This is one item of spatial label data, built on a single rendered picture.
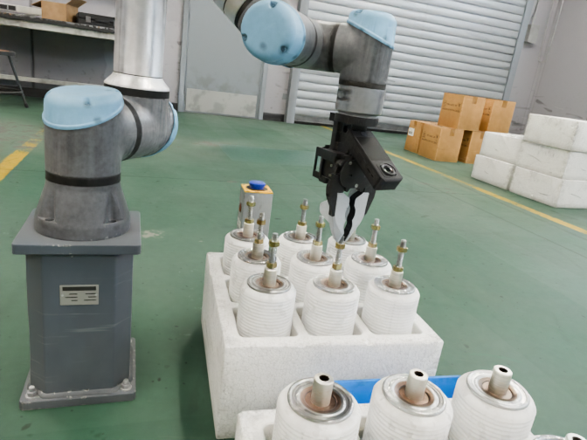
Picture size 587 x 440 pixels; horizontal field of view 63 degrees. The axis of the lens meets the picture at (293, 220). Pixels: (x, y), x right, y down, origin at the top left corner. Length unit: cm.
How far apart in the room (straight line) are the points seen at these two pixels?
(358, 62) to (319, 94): 529
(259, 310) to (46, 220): 37
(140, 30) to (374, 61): 41
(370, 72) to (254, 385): 53
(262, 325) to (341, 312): 14
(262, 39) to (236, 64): 516
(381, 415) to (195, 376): 50
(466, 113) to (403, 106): 206
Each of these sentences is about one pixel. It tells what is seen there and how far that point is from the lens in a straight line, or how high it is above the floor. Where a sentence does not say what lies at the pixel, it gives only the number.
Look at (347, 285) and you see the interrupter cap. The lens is 85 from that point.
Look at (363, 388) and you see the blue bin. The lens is 86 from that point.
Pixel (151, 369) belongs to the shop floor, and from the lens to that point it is 103.
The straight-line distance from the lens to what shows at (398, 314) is 87.
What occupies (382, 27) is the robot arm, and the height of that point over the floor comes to 68.
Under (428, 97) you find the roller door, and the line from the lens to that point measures 675.
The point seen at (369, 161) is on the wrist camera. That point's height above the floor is 49.
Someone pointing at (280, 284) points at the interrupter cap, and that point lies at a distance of 82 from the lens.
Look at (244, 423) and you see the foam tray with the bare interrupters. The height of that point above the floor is 18.
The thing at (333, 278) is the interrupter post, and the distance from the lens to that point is 84.
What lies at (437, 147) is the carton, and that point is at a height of 12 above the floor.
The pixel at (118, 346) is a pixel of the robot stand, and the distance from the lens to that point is 91.
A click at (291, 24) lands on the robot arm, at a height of 65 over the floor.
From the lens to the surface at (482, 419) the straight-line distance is 66.
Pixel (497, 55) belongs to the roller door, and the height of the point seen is 116.
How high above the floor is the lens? 60
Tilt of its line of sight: 17 degrees down
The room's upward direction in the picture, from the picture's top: 8 degrees clockwise
